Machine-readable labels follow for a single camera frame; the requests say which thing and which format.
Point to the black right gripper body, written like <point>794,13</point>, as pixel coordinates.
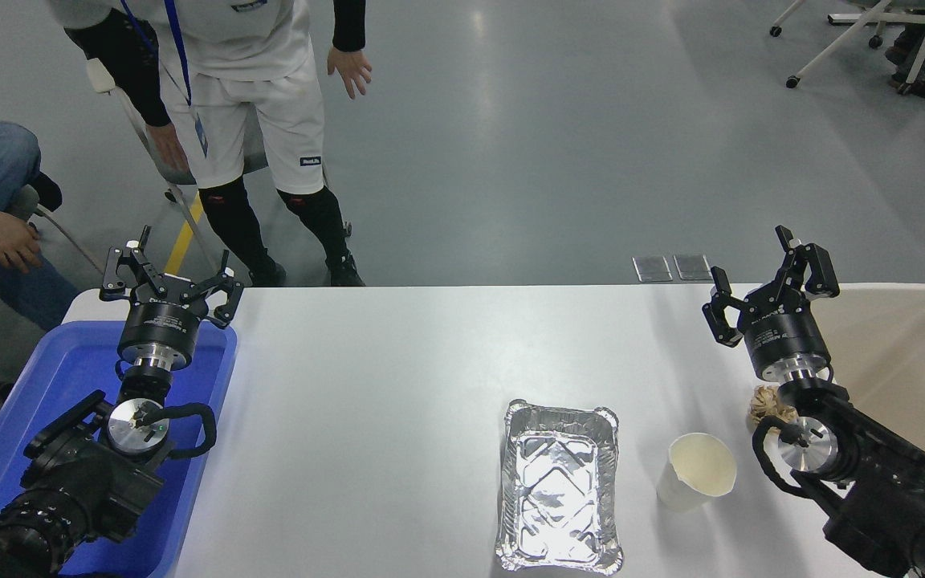
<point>784,333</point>

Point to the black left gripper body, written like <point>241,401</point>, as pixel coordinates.
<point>161,325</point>

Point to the white paper cup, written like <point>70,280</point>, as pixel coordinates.
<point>699,470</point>

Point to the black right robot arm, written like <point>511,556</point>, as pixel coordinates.
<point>888,482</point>

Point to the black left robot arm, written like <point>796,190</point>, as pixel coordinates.
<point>85,482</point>

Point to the person's right hand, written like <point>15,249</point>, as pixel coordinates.
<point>169,148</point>

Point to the person's hand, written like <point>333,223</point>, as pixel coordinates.
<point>13,241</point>

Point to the person's left hand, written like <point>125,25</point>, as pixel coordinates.
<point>350,71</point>

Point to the metal floor plate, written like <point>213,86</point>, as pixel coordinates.
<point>693,266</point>
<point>653,268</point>

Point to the crumpled tan paper ball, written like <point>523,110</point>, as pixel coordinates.
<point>764,405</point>

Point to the blue plastic tray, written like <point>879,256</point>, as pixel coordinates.
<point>53,377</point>

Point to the large pale plastic bin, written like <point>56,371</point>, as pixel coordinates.
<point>904,353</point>

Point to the grey chair with thin legs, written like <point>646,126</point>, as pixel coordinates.
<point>25,201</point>

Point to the silver foil tray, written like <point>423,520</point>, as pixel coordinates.
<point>559,490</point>

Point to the white floor bar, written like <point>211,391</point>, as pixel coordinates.
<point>852,18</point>

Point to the white frame wheeled chair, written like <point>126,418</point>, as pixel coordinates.
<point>848,36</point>

